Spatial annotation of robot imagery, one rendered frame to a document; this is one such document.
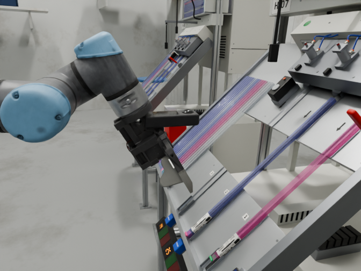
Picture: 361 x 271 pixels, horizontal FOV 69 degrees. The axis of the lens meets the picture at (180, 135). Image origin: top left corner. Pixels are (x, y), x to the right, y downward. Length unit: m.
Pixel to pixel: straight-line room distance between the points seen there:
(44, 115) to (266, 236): 0.47
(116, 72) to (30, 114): 0.18
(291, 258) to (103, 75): 0.48
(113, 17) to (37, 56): 1.41
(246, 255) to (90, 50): 0.50
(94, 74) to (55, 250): 1.50
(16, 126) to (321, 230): 0.53
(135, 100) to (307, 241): 0.42
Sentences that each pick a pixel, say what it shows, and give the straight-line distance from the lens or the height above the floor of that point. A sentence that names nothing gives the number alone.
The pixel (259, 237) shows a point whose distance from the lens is 0.61.
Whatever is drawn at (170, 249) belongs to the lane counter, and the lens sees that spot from 0.79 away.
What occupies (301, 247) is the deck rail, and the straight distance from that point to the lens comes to 0.58.
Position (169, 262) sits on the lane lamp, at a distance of 0.77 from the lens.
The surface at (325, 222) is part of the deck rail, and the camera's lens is 0.58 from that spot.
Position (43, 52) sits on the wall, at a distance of 4.95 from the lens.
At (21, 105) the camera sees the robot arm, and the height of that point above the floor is 1.12.
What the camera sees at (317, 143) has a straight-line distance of 0.68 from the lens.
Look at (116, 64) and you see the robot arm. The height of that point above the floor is 1.16.
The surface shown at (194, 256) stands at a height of 0.73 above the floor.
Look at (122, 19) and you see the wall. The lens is 5.17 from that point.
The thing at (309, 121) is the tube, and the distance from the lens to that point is 0.73.
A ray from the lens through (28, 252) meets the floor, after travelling 1.94.
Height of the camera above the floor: 1.20
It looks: 19 degrees down
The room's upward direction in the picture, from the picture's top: 1 degrees clockwise
